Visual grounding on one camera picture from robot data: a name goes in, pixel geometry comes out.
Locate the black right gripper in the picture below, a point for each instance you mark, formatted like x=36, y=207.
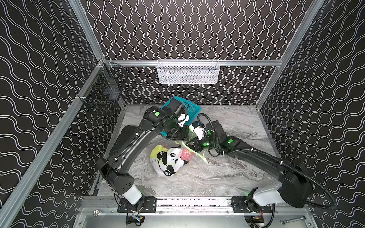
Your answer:
x=196, y=147

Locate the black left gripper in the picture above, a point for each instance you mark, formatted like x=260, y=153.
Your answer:
x=177, y=134

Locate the panda print zip-top bag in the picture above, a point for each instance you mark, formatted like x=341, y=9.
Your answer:
x=166, y=160

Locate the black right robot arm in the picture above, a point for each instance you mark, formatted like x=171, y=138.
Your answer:
x=292, y=188

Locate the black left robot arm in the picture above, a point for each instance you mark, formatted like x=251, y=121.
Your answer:
x=133, y=139

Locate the silver wrench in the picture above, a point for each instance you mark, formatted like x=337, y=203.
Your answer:
x=284, y=222

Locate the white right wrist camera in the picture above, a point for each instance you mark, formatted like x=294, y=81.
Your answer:
x=198, y=129

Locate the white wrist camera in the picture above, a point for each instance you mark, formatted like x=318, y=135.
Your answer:
x=198, y=129
x=183, y=119

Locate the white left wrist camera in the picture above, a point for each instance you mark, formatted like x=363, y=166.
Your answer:
x=183, y=119

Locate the white wire mesh basket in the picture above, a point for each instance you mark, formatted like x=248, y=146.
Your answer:
x=188, y=71

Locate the black wire mesh basket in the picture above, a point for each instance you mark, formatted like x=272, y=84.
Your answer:
x=104, y=96

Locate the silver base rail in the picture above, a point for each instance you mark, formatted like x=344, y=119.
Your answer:
x=187, y=212

